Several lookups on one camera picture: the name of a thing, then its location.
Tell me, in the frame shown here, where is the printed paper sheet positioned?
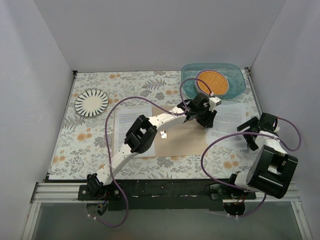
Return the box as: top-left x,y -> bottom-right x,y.
113,107 -> 152,153
205,103 -> 248,150

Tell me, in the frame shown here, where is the brown cardboard folder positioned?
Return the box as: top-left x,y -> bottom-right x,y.
113,105 -> 207,158

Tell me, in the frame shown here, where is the metal folder clip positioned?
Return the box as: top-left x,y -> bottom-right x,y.
160,129 -> 168,139

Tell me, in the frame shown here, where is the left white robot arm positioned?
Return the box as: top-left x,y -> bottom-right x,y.
86,93 -> 222,200

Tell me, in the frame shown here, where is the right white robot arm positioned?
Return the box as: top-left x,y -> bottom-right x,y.
226,112 -> 298,199

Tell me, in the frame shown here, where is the orange woven round plate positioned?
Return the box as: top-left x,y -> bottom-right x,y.
195,69 -> 229,96

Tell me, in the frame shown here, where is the teal plastic container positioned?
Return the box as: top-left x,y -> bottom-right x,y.
181,63 -> 246,99

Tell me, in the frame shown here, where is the blue striped white plate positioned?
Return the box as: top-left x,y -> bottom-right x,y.
74,88 -> 109,118

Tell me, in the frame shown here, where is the floral table mat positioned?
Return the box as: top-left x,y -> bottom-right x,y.
48,71 -> 257,181

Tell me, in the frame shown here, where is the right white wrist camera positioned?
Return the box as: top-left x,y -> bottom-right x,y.
273,123 -> 280,133

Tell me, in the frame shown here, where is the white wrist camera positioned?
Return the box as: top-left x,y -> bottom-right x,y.
208,96 -> 222,112
273,123 -> 280,133

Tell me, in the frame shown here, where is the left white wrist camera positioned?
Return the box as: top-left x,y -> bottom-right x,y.
208,96 -> 222,112

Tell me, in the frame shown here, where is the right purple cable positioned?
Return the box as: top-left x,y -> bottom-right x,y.
200,116 -> 302,218

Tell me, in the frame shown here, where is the purple cable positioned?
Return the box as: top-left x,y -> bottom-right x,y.
87,77 -> 215,228
200,116 -> 302,218

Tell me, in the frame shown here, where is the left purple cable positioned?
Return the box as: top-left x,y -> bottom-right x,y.
87,77 -> 215,228

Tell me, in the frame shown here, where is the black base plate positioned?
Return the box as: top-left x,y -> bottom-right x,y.
44,174 -> 258,212

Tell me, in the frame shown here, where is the aluminium frame rail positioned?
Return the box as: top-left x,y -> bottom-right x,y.
29,181 -> 83,203

